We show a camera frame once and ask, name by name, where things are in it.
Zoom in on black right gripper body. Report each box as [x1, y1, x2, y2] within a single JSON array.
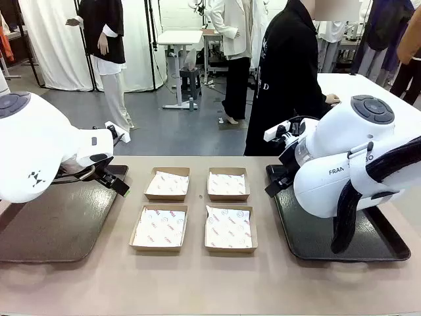
[[278, 147, 299, 181]]

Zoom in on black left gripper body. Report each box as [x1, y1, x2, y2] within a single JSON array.
[[93, 164, 116, 188]]

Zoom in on brown cardboard donut box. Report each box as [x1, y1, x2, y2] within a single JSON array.
[[203, 204, 259, 254], [143, 167, 191, 202], [206, 167, 251, 203], [128, 204, 189, 253]]

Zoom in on large black serving tray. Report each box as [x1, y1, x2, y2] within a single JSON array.
[[265, 163, 412, 263]]

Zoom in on large brown serving tray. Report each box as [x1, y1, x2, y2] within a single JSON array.
[[0, 164, 130, 264]]

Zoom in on person in black shirt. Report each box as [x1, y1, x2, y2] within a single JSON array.
[[243, 0, 334, 157]]

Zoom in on white rectangular table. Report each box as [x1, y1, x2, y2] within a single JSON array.
[[316, 72, 421, 111]]

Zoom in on grey plastic stool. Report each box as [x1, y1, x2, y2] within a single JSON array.
[[178, 67, 203, 100]]

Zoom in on white curtain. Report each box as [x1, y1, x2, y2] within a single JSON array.
[[18, 0, 169, 93]]

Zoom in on hanging white garment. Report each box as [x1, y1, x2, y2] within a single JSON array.
[[316, 20, 347, 74]]

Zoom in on mannequin black top white pants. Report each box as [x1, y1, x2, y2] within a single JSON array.
[[64, 0, 136, 134]]

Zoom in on black light stand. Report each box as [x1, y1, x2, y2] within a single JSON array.
[[143, 0, 160, 92]]

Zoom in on clear plastic bag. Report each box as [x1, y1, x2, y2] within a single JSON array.
[[184, 49, 199, 71]]

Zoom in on mannequin white jacket black pants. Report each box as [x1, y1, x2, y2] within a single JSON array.
[[208, 0, 269, 126]]

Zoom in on white standing desk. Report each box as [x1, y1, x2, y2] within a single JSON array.
[[157, 30, 205, 111]]

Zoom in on hanging dark purple clothes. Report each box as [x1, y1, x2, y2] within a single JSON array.
[[350, 0, 416, 88]]

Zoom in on person in brown shirt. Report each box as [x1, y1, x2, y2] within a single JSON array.
[[389, 9, 421, 107]]

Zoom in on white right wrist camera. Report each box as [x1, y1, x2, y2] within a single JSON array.
[[263, 120, 293, 143]]

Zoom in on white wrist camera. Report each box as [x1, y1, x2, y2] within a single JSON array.
[[263, 120, 293, 143], [105, 121, 130, 144]]

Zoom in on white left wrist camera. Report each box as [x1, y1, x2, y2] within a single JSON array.
[[105, 121, 130, 144]]

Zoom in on white perforated pedestal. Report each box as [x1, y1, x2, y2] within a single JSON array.
[[0, 67, 9, 97]]

